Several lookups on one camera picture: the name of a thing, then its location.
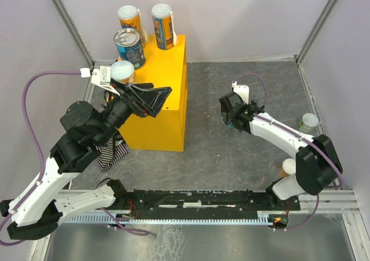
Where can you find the striped black white cloth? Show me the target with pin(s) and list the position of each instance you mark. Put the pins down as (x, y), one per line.
(112, 152)

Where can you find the green label can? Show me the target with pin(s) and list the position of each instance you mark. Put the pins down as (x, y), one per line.
(123, 71)

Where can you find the teal blue pull-tab can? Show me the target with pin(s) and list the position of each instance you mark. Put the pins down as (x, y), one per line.
(129, 46)

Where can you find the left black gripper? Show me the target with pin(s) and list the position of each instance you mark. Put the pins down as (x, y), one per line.
(144, 102)

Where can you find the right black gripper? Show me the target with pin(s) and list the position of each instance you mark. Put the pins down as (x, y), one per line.
(253, 103)

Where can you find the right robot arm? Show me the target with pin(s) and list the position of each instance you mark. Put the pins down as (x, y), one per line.
(316, 161)

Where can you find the blue orange can with spoon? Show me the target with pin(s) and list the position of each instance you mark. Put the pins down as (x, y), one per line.
(163, 23)

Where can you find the yellow shelf cabinet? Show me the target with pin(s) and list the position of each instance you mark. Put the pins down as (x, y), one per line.
(163, 68)

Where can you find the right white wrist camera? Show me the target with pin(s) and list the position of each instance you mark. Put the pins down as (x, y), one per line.
(241, 90)

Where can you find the orange can white lid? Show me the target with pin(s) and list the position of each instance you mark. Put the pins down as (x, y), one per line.
(287, 168)

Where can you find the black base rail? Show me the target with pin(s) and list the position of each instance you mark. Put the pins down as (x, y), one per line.
(200, 204)

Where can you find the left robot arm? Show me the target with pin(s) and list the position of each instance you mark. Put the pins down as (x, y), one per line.
(37, 212)

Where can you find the light blue cable duct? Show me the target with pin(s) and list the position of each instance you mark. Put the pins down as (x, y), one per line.
(101, 217)

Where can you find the clear lid can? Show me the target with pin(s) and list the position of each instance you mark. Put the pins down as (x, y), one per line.
(308, 122)

